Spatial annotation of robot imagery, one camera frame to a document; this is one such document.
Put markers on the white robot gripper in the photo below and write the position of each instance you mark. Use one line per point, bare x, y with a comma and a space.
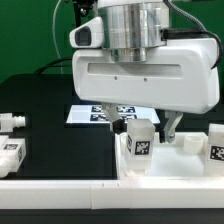
179, 76

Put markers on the white square table top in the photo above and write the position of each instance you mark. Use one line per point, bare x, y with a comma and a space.
184, 158

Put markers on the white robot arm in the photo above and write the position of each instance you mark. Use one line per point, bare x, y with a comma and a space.
147, 53

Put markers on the white marker sheet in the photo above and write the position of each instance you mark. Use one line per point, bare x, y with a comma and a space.
93, 114

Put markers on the white front obstacle rail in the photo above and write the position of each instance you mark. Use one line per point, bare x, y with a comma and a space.
154, 193

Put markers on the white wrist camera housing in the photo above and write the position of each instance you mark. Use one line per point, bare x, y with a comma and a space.
88, 35

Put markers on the black camera pole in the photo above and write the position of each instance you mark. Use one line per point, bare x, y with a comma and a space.
81, 9

